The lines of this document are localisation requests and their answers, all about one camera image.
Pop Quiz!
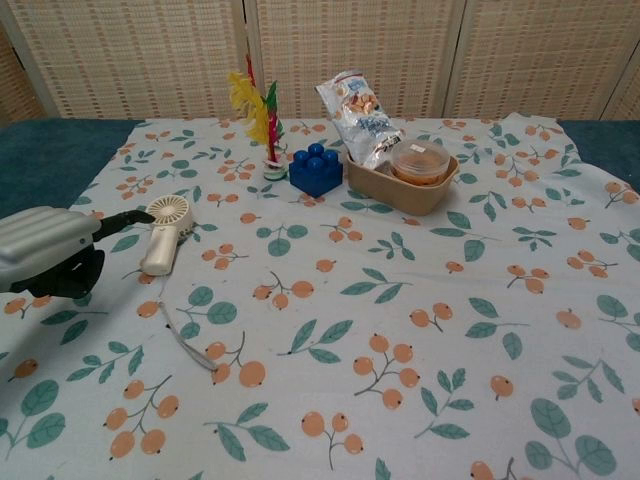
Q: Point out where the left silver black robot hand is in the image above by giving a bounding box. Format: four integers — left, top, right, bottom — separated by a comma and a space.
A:
0, 208, 156, 300

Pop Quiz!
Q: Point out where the cream handheld fan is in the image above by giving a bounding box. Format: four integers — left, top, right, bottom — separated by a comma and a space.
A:
139, 195, 195, 276

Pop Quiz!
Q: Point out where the colourful feather shuttlecock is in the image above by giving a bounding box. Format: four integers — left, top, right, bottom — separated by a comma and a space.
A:
227, 53, 288, 182

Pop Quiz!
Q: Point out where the blue toy building block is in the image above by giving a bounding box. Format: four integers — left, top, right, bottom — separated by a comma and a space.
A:
288, 143, 345, 200

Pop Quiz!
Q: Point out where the floral fruit print tablecloth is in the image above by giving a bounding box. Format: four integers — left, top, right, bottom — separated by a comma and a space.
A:
0, 112, 640, 480

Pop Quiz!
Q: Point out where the woven bamboo folding screen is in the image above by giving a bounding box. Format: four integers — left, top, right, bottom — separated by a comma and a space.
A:
0, 0, 640, 129

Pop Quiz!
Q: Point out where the silver snack bag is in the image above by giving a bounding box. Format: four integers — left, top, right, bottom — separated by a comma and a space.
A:
314, 70, 407, 170

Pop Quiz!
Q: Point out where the brown paper tray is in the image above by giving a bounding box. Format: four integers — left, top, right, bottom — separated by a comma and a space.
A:
345, 151, 461, 217

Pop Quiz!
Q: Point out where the round clear lidded container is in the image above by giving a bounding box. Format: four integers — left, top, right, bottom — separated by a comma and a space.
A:
390, 140, 451, 187

